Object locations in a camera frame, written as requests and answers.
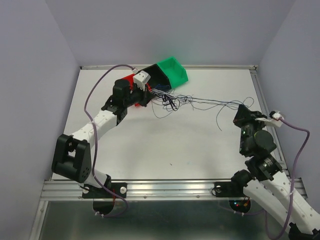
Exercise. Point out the red plastic bin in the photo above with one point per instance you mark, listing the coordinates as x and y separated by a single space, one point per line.
129 78

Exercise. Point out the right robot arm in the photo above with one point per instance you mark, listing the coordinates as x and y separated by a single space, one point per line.
265 181

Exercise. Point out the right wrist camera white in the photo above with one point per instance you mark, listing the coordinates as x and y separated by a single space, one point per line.
274 120

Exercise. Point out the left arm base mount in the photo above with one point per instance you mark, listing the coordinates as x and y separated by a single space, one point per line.
91 192

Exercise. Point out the black plastic bin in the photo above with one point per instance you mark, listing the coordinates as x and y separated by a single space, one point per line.
158 79

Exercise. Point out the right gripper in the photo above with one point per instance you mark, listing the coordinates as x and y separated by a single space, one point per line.
244 115

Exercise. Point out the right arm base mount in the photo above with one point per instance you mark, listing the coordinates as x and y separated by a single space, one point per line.
227 189

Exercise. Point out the green plastic bin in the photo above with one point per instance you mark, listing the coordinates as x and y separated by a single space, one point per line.
175 72

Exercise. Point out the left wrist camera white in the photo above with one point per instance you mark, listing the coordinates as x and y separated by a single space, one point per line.
141 79

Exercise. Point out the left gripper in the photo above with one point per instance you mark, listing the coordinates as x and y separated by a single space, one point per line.
145 95

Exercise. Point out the aluminium front rail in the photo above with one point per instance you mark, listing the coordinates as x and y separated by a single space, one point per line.
136 190

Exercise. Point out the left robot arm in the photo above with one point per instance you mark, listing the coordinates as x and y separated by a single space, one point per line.
75 155

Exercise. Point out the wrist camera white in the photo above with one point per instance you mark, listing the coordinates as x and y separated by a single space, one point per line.
274 120
141 79

